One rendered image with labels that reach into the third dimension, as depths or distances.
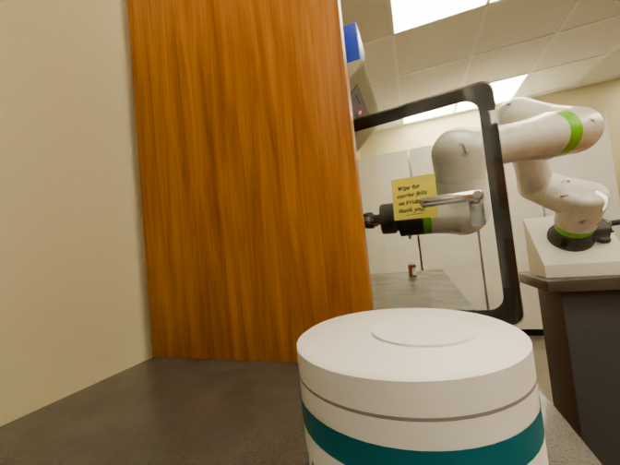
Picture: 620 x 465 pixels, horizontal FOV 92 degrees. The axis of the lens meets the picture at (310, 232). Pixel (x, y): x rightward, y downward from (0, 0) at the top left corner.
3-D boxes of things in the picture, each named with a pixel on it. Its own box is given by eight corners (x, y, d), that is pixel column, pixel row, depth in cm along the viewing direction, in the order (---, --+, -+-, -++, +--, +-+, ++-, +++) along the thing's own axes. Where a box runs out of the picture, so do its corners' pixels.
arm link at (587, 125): (551, 143, 92) (570, 101, 85) (599, 156, 82) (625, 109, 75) (511, 151, 85) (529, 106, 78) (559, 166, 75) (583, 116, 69)
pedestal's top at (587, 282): (599, 276, 129) (598, 267, 130) (662, 287, 99) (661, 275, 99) (515, 280, 138) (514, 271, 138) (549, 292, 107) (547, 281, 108)
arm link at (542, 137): (570, 157, 73) (522, 161, 83) (570, 108, 70) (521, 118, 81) (463, 184, 60) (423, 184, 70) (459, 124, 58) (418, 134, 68)
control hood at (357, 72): (313, 119, 62) (308, 73, 63) (347, 158, 93) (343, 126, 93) (368, 105, 58) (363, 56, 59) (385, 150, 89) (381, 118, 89)
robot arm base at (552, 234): (614, 215, 120) (619, 204, 116) (641, 242, 109) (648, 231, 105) (539, 228, 127) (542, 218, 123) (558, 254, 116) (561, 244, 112)
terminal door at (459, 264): (343, 320, 61) (324, 129, 63) (525, 325, 47) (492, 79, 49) (342, 322, 60) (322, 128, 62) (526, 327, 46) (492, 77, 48)
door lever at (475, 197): (424, 212, 53) (423, 198, 53) (485, 204, 49) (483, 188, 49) (420, 210, 48) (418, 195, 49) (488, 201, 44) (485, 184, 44)
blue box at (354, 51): (315, 77, 64) (310, 36, 65) (327, 97, 74) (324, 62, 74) (361, 63, 61) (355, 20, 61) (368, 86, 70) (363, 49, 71)
